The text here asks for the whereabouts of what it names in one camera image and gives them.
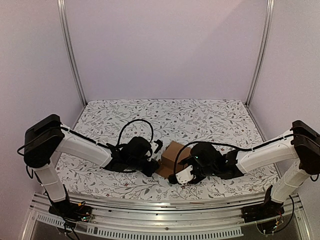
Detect brown cardboard box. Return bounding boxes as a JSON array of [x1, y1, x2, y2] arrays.
[[156, 141, 191, 179]]

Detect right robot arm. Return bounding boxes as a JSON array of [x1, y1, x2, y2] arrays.
[[173, 120, 320, 218]]

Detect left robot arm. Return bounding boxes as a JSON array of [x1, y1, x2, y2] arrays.
[[17, 114, 163, 217]]

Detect floral patterned table cloth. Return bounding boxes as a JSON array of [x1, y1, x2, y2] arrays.
[[56, 99, 279, 202]]

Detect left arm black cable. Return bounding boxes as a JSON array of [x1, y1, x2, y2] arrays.
[[117, 118, 155, 151]]

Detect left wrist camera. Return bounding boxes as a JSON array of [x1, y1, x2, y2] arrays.
[[151, 139, 163, 154]]

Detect aluminium front rail base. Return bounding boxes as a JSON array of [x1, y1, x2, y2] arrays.
[[20, 193, 313, 240]]

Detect aluminium frame post left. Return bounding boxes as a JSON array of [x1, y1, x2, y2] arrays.
[[57, 0, 88, 107]]

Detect aluminium frame post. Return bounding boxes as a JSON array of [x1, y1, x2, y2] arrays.
[[57, 0, 88, 107], [245, 0, 275, 109]]

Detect aluminium frame post right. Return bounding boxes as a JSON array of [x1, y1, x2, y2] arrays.
[[245, 0, 275, 109]]

